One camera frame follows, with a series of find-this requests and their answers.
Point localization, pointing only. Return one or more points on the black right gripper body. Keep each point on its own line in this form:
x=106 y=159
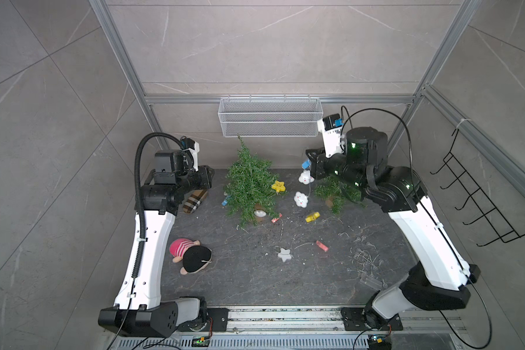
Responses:
x=336 y=166

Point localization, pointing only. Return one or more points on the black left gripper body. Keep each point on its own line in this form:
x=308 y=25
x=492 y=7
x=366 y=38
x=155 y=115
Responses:
x=189 y=182

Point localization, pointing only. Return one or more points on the black wire hook rack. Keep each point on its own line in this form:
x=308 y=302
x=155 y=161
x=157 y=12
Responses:
x=488 y=211

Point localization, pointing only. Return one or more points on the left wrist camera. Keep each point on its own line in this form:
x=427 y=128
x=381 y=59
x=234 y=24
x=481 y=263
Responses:
x=192 y=147

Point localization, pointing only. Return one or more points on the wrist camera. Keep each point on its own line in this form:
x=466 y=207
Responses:
x=330 y=128
x=192 y=147

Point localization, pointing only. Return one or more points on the yellow star light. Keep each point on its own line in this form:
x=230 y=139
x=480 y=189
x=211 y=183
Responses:
x=278 y=187
x=312 y=217

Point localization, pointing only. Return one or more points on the plaid fabric glasses case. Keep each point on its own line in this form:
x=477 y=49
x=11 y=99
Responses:
x=194 y=201

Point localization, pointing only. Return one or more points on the white wire mesh basket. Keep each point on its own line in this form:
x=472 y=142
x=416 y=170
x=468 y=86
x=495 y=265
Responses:
x=271 y=117

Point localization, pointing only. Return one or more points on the small green christmas tree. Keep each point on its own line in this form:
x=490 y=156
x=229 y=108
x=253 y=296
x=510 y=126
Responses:
x=337 y=193
x=249 y=185

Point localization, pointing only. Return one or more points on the metal base rail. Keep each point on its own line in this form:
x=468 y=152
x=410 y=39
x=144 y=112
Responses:
x=288 y=321

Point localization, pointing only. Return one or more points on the pink star light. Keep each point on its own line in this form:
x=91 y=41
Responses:
x=322 y=246
x=276 y=219

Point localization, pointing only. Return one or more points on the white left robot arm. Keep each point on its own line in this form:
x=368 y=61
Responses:
x=155 y=218

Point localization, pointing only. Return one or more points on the white cloud light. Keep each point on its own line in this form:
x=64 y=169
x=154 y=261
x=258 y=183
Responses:
x=301 y=200
x=306 y=178

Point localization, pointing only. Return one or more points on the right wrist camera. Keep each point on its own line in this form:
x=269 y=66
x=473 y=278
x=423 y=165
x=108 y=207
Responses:
x=330 y=128

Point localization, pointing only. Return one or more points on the white star light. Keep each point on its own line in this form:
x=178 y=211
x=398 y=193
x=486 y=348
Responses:
x=284 y=255

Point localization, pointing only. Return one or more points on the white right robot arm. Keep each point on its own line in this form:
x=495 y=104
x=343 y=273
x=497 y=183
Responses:
x=439 y=281

